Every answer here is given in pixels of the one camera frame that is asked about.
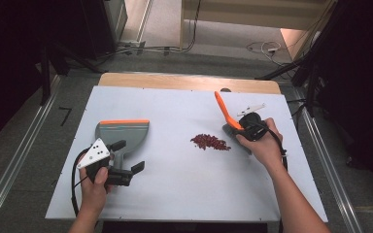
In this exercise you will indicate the black metal stand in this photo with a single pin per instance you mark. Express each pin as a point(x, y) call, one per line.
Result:
point(307, 64)
point(50, 61)

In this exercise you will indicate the dark grey cabinet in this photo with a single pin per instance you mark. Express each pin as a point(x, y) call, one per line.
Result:
point(115, 19)

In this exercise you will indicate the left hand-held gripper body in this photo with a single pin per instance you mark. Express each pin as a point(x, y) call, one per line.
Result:
point(97, 158)

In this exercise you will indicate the grey dustpan with orange edge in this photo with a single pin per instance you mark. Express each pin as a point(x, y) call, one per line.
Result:
point(123, 132)

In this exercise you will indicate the metal floor rail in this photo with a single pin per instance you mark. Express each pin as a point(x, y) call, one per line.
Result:
point(16, 152)
point(330, 168)

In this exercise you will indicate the orange brush with grey bristles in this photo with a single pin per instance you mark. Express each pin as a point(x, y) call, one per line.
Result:
point(226, 113)

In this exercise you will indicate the white board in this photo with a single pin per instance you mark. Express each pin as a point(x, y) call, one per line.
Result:
point(175, 181)

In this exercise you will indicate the beige furniture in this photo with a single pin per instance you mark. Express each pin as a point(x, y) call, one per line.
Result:
point(255, 13)

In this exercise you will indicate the person's left hand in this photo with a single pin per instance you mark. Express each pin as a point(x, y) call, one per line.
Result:
point(94, 191)

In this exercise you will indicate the person's right hand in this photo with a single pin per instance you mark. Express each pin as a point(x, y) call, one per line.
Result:
point(265, 149)

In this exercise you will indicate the pile of red beans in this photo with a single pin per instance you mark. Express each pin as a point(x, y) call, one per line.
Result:
point(210, 142)

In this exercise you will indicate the wooden table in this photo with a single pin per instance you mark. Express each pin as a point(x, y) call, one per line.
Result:
point(187, 81)

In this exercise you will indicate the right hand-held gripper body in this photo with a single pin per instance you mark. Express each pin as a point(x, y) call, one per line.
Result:
point(252, 124)

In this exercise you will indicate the dark curtain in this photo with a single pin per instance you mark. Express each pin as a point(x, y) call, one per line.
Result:
point(362, 81)
point(6, 64)

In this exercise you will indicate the power strip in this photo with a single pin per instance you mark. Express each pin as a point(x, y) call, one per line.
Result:
point(132, 44)

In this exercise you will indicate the light wooden panel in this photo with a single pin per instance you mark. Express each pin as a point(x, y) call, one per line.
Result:
point(293, 42)

